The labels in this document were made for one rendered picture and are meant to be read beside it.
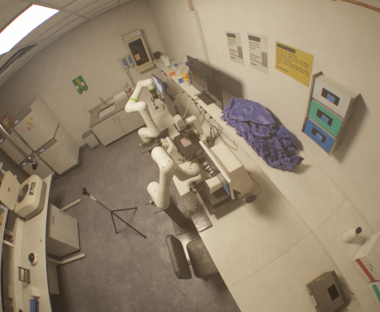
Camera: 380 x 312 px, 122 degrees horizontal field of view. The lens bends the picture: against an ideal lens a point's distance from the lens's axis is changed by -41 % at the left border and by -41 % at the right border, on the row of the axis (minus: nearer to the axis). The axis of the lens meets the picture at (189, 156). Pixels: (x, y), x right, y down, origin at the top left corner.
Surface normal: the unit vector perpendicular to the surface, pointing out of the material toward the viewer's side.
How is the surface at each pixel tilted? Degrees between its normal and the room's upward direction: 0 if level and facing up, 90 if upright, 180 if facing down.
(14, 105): 90
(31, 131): 90
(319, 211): 0
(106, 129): 90
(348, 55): 90
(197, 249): 0
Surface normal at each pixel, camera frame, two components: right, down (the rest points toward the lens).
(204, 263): -0.24, -0.62
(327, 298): -0.83, -0.18
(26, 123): 0.40, 0.64
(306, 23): -0.89, 0.45
